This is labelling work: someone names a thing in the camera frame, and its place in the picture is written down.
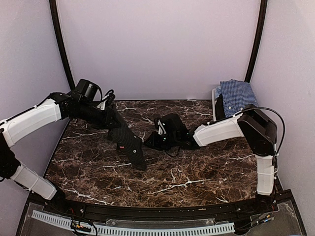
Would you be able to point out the blue checkered long sleeve shirt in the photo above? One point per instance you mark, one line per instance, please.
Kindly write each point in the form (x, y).
(236, 95)

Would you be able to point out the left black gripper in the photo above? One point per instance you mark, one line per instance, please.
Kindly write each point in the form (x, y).
(105, 123)

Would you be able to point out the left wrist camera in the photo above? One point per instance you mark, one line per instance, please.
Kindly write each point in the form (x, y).
(85, 92)

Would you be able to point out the black front table rail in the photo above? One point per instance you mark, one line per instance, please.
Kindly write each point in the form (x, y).
(95, 212)

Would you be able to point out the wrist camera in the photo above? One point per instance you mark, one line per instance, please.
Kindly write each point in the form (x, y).
(170, 126)
(85, 92)

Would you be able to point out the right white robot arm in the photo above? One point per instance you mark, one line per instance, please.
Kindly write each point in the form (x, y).
(251, 125)

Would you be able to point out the black garment in basket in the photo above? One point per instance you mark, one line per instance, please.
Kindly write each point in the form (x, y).
(219, 110)

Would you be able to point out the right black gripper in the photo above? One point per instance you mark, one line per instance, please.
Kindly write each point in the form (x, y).
(153, 142)

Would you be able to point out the light blue shirt in basket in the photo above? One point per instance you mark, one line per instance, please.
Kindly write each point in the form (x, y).
(218, 92)

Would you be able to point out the white perforated plastic basket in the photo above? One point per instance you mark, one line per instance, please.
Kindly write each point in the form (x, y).
(213, 104)

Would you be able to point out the white slotted cable duct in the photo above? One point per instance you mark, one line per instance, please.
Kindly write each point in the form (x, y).
(104, 230)

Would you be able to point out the left black frame post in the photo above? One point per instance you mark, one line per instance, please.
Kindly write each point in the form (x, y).
(60, 43)

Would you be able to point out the black frame post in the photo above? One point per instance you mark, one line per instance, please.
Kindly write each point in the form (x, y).
(257, 40)
(60, 43)

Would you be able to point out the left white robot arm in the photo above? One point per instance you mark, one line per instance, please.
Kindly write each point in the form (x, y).
(27, 139)

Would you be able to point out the right black frame post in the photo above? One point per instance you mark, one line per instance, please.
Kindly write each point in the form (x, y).
(257, 40)

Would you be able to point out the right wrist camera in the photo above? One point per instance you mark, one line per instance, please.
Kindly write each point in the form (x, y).
(170, 126)

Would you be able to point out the black pinstriped long sleeve shirt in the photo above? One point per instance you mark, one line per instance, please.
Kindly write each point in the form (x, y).
(128, 143)

